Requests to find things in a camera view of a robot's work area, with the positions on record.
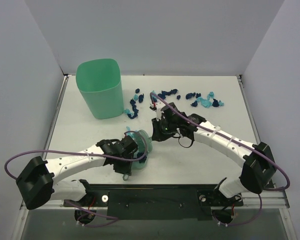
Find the light blue paper scrap cluster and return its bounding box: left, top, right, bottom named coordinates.
left=124, top=126, right=136, bottom=138

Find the green hand brush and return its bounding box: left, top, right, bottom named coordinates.
left=131, top=129, right=153, bottom=154

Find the green plastic dustpan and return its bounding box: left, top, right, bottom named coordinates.
left=122, top=156, right=147, bottom=181

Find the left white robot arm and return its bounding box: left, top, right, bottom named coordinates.
left=16, top=136, right=138, bottom=210

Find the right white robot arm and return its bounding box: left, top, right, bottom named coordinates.
left=150, top=101, right=276, bottom=205

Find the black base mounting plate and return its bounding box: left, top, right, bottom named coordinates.
left=63, top=184, right=244, bottom=221

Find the green plastic waste bin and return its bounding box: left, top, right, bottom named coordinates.
left=75, top=58, right=124, bottom=119

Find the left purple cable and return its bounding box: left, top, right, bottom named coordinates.
left=4, top=128, right=153, bottom=228

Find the purple cable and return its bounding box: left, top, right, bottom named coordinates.
left=149, top=92, right=291, bottom=228
left=4, top=128, right=153, bottom=228

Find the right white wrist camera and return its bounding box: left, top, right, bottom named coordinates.
left=149, top=101, right=168, bottom=122

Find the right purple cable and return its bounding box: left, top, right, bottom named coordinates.
left=149, top=92, right=291, bottom=228

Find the dark blue paper scrap chain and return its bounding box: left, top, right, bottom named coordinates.
left=126, top=98, right=140, bottom=120

